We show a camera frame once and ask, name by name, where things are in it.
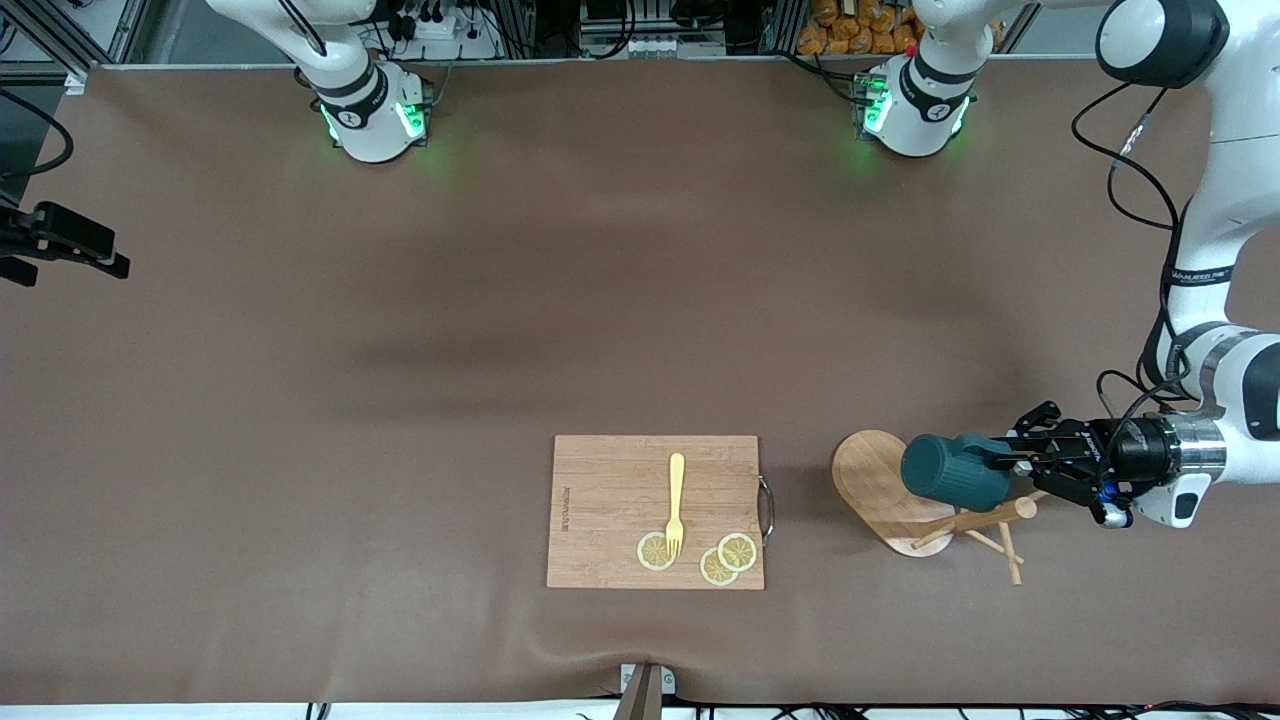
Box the dark green mug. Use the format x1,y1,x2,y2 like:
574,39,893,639
900,432,1031,512

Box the wooden mug tree rack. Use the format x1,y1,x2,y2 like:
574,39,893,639
830,430,1051,586

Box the grey equipment rack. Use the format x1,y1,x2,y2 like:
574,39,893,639
575,0,731,59

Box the brown table mat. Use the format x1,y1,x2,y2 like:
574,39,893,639
0,55,1280,706

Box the yellow plastic fork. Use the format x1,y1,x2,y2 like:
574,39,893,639
665,453,687,558

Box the white power strip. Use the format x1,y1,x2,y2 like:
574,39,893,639
395,8,493,61

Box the orange snack bag pile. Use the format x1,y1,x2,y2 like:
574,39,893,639
797,0,1001,57

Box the bamboo cutting board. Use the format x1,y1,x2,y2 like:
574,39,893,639
546,435,766,591

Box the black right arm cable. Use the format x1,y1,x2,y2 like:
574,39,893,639
0,88,75,183

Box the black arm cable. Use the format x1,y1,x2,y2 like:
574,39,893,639
1072,85,1201,426
0,88,75,183

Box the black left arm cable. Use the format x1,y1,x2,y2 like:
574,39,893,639
1072,85,1201,426

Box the aluminium frame profile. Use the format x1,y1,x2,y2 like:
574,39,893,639
0,0,151,81

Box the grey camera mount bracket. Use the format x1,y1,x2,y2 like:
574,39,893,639
612,662,676,720

